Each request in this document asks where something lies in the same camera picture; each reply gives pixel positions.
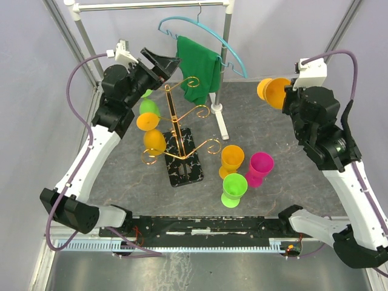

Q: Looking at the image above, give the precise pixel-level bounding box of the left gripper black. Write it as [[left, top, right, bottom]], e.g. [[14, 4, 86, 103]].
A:
[[124, 48, 182, 109]]

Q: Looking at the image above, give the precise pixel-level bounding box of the orange wine glass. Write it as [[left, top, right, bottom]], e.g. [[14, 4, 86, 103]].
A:
[[256, 78, 291, 110], [136, 112, 167, 156], [219, 145, 245, 179]]

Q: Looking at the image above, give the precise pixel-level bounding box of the lime green wine glass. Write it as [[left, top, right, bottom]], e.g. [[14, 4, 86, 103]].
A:
[[139, 89, 161, 116]]

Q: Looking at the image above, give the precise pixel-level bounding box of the gold wine glass rack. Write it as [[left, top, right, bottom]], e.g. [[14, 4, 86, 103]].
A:
[[141, 84, 222, 187]]

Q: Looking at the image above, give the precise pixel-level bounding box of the silver white clothes rail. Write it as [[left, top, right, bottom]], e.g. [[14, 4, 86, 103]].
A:
[[63, 0, 235, 140]]

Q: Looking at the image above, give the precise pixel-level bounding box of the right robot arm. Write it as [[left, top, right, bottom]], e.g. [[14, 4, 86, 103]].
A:
[[277, 85, 387, 269]]

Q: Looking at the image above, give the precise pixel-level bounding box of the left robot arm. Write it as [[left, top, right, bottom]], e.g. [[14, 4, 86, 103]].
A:
[[40, 48, 181, 236]]

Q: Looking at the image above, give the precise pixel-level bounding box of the pink wine glass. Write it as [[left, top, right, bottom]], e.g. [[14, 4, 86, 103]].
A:
[[245, 152, 275, 188]]

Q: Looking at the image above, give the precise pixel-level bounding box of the green cloth on hanger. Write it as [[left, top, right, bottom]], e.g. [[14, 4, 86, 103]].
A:
[[176, 36, 221, 105]]

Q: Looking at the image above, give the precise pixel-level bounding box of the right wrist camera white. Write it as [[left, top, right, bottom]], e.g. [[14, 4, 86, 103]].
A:
[[293, 58, 327, 91]]

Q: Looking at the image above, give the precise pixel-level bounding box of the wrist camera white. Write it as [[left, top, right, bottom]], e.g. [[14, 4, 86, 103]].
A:
[[293, 58, 327, 91], [106, 39, 139, 66]]

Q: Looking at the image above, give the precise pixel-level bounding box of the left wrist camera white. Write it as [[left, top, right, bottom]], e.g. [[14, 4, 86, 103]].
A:
[[106, 39, 139, 66]]

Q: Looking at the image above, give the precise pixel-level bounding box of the teal wire clothes hanger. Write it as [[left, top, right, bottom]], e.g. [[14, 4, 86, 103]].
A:
[[157, 1, 249, 79]]

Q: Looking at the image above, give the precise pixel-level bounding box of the light blue cable duct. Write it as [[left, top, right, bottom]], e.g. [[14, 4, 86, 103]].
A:
[[63, 239, 286, 254]]

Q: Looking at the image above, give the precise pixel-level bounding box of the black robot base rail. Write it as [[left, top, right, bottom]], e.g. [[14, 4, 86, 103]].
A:
[[118, 216, 300, 248]]

